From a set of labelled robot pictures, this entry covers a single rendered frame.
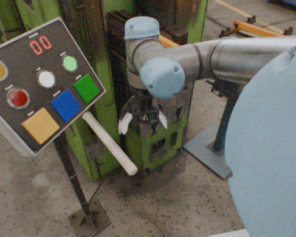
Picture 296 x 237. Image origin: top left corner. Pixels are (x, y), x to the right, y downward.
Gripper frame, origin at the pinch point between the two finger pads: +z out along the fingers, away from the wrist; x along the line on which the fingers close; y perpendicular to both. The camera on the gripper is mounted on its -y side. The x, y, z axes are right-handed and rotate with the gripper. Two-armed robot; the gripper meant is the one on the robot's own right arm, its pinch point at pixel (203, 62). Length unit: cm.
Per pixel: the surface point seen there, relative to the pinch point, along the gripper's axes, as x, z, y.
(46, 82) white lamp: -55, 11, -8
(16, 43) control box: -58, 17, -19
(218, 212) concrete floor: 10, -25, 101
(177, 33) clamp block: 13.2, 29.8, 2.3
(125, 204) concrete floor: -36, 16, 100
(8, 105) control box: -67, 6, -9
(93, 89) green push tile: -42.0, 11.3, 0.6
